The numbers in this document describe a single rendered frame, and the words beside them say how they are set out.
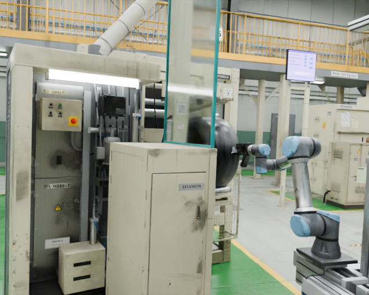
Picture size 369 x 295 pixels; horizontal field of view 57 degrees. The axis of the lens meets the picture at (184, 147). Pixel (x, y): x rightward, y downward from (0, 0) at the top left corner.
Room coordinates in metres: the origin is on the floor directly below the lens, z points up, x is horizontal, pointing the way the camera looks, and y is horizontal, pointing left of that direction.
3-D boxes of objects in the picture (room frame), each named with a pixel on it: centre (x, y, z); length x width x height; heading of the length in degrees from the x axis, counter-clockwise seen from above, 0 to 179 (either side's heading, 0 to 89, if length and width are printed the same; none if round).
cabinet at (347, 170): (6.64, -3.36, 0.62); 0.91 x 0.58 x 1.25; 106
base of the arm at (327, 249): (1.83, -0.79, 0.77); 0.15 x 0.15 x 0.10
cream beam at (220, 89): (3.05, -0.11, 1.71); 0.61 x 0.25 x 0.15; 121
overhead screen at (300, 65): (6.31, -2.06, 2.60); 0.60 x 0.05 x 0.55; 106
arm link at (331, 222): (1.83, -0.78, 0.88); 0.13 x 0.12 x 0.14; 109
